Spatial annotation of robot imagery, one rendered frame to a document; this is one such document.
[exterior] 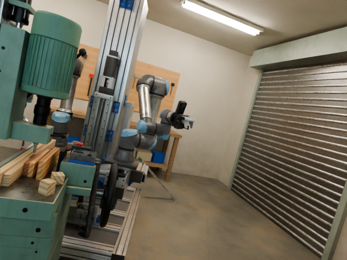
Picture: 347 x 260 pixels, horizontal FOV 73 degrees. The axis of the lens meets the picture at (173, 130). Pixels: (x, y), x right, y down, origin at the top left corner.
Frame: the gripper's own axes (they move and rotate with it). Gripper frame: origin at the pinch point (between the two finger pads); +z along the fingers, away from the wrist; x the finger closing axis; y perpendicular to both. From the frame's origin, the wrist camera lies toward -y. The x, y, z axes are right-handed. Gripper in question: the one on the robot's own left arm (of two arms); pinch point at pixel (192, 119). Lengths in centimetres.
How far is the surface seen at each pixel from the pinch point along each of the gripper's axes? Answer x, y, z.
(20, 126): 77, 8, -5
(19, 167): 76, 20, 10
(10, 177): 78, 20, 18
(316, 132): -238, 16, -73
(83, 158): 54, 18, 7
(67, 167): 60, 22, 7
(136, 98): -72, 5, -312
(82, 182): 54, 28, 8
